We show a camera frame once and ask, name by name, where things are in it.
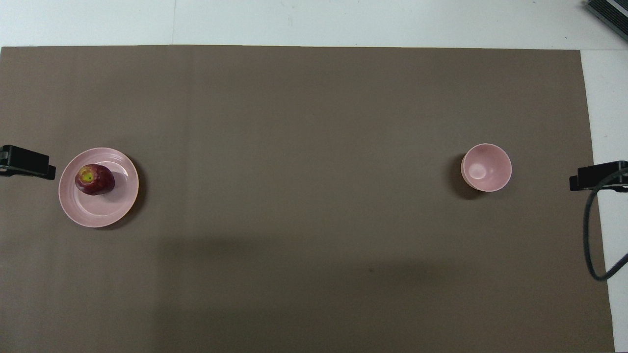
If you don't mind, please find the red apple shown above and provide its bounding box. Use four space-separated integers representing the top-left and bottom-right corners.
75 164 116 196

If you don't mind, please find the pink plate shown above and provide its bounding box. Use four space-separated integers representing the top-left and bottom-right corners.
58 148 139 228

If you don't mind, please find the pink bowl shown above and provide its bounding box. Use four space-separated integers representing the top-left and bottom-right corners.
461 143 512 192

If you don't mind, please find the grey ribbed device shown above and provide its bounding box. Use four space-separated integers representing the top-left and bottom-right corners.
586 0 628 42

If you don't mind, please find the brown paper table mat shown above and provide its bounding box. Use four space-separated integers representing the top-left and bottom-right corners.
0 45 615 353

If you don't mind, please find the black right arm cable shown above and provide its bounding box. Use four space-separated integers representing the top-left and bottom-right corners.
583 169 628 281

